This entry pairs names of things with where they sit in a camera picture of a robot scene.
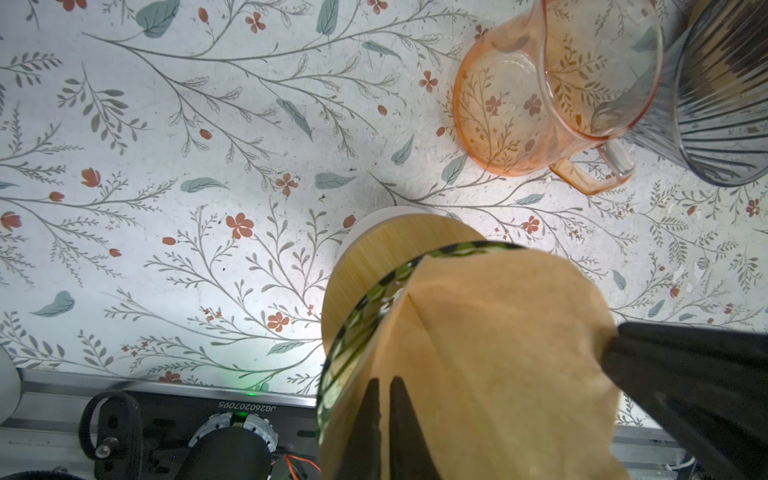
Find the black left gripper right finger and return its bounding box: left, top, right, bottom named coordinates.
left=389, top=377, right=441, bottom=480

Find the green glass dripper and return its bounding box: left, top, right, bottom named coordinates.
left=316, top=241, right=520, bottom=443

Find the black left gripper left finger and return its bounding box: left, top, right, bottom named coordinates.
left=335, top=379, right=381, bottom=480

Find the orange glass pitcher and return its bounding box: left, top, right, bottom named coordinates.
left=452, top=1, right=663, bottom=195

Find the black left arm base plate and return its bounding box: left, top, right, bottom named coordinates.
left=78, top=390, right=321, bottom=479

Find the grey glass dripper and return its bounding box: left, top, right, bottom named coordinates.
left=623, top=1, right=767, bottom=187

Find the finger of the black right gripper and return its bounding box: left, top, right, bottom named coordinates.
left=601, top=322, right=767, bottom=479

